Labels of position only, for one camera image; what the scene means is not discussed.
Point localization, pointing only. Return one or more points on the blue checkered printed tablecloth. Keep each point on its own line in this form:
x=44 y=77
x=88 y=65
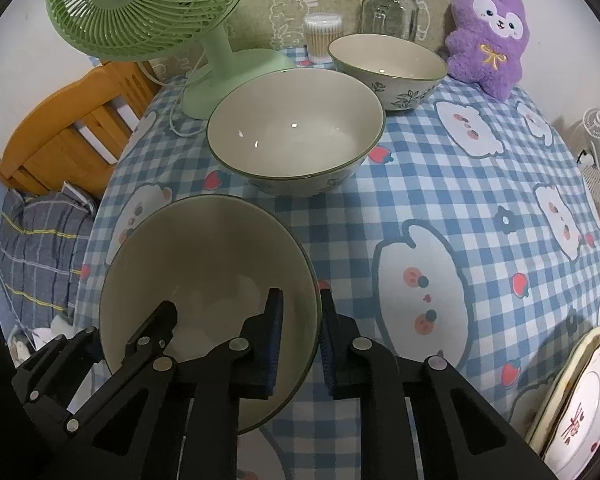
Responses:
x=430 y=170

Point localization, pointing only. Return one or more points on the cream plate with yellow flowers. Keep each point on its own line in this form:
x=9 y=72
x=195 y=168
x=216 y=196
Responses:
x=562 y=377

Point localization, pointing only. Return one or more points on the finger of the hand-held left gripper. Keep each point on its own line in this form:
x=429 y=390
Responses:
x=150 y=330
x=55 y=365

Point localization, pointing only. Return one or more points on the grey plaid blanket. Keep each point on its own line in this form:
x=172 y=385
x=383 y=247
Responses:
x=40 y=240

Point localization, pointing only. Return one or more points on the white crumpled cloth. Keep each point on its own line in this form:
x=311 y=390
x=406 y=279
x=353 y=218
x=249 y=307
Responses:
x=40 y=335

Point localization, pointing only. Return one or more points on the green desk fan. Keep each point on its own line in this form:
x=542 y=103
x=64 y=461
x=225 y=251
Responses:
x=145 y=5

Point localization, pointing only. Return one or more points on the cream bowl with blue flowers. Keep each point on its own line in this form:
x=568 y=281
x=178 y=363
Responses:
x=295 y=125
x=385 y=55
x=205 y=260

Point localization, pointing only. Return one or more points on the purple plush toy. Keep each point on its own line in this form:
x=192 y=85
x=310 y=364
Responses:
x=490 y=55

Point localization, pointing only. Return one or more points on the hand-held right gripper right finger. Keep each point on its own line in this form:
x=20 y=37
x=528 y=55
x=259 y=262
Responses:
x=327 y=345

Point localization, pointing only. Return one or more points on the green printed wall mat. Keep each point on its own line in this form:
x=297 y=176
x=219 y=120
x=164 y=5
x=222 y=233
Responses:
x=290 y=0

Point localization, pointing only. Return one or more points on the white scalloped plate red trim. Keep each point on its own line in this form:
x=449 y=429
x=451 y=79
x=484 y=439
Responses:
x=590 y=400

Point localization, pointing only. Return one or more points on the clear cotton swab container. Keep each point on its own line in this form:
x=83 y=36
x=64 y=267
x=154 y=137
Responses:
x=322 y=40

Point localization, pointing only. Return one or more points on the glass jar with black lid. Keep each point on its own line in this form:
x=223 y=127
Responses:
x=387 y=10

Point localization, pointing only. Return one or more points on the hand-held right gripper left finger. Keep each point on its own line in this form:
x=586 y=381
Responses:
x=275 y=340

